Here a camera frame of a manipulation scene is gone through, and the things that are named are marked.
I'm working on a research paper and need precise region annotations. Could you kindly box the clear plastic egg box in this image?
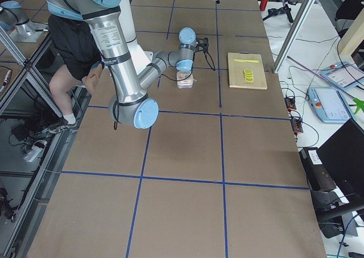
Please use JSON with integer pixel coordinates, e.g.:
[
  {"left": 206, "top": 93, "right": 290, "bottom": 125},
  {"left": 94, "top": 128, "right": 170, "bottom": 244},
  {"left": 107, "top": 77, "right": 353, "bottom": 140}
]
[{"left": 176, "top": 70, "right": 195, "bottom": 89}]

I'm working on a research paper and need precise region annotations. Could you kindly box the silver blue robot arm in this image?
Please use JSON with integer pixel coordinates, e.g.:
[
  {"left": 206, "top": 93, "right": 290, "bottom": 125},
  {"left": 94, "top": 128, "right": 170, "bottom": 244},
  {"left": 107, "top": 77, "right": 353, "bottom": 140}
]
[{"left": 47, "top": 0, "right": 197, "bottom": 129}]

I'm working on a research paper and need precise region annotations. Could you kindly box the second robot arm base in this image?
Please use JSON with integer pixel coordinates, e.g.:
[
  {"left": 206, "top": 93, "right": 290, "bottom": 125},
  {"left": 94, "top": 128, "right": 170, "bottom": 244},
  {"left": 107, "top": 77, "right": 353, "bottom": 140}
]
[{"left": 1, "top": 1, "right": 48, "bottom": 43}]

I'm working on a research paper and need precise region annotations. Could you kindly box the black box device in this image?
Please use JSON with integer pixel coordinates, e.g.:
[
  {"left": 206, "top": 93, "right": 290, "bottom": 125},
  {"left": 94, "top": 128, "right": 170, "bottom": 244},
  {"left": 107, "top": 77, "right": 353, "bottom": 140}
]
[{"left": 299, "top": 147, "right": 336, "bottom": 193}]

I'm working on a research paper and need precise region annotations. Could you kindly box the wooden cutting board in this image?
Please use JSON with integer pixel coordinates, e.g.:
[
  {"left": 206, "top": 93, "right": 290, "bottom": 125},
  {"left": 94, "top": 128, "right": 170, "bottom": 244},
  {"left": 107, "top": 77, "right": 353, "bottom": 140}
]
[{"left": 227, "top": 52, "right": 267, "bottom": 90}]

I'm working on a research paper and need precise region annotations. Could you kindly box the yellow plastic knife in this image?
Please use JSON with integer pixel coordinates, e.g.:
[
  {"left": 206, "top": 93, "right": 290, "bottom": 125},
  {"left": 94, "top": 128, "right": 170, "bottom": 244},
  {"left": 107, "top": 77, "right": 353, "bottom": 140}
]
[{"left": 234, "top": 59, "right": 259, "bottom": 63}]

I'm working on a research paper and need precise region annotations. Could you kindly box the orange black connector board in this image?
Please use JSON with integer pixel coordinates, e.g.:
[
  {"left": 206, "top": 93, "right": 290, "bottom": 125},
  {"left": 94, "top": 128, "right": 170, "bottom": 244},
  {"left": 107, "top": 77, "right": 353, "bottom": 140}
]
[{"left": 284, "top": 97, "right": 296, "bottom": 111}]

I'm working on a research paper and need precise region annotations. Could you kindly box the seated person in black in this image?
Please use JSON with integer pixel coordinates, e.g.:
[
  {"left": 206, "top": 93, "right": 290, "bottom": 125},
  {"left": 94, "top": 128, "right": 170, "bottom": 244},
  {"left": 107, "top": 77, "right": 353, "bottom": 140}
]
[{"left": 48, "top": 15, "right": 104, "bottom": 134}]

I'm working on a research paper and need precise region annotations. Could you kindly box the black tripod stand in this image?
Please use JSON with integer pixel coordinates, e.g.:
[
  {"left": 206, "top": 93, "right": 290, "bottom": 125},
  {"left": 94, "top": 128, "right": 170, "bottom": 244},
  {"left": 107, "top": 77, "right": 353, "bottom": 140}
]
[{"left": 263, "top": 0, "right": 297, "bottom": 23}]

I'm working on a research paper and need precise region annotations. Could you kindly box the white power strip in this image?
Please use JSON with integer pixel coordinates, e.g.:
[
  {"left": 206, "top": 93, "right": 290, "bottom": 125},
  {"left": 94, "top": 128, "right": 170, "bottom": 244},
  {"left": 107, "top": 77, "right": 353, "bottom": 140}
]
[{"left": 23, "top": 140, "right": 47, "bottom": 162}]

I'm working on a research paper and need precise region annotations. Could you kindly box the blue teach pendant near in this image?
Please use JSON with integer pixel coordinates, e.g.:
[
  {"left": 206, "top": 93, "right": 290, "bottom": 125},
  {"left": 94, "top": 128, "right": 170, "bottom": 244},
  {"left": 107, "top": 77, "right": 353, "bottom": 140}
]
[{"left": 308, "top": 86, "right": 353, "bottom": 124}]

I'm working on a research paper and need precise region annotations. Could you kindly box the blue teach pendant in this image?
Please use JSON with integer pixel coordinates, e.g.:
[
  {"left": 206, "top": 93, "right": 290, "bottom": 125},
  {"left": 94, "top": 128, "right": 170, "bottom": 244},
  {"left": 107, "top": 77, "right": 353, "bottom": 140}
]
[
  {"left": 308, "top": 86, "right": 353, "bottom": 124},
  {"left": 320, "top": 62, "right": 363, "bottom": 91}
]

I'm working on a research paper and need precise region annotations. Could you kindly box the black computer monitor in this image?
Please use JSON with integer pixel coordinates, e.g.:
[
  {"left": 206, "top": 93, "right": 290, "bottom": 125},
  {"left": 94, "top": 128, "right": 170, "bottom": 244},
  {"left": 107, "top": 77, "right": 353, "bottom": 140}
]
[{"left": 317, "top": 119, "right": 363, "bottom": 198}]

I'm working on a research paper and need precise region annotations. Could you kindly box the blue teach pendant far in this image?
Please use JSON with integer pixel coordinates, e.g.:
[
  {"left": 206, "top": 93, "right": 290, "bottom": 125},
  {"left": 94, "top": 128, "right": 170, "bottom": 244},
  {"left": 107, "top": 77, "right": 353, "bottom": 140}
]
[{"left": 320, "top": 62, "right": 363, "bottom": 91}]

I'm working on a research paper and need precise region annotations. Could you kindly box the green plastic grabber stick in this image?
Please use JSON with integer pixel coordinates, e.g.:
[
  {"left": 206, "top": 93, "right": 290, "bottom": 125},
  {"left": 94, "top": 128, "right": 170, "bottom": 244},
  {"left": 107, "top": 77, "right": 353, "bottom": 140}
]
[{"left": 287, "top": 56, "right": 364, "bottom": 114}]

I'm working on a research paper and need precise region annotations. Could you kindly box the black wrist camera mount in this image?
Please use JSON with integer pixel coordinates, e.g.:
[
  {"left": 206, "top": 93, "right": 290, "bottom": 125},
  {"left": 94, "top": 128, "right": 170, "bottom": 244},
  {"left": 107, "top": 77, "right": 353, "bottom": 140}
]
[{"left": 195, "top": 38, "right": 209, "bottom": 53}]

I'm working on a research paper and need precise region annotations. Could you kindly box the aluminium frame post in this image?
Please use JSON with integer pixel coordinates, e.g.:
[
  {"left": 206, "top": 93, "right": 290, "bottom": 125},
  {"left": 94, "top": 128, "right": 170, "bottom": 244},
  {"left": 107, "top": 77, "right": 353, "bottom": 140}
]
[{"left": 272, "top": 0, "right": 315, "bottom": 73}]

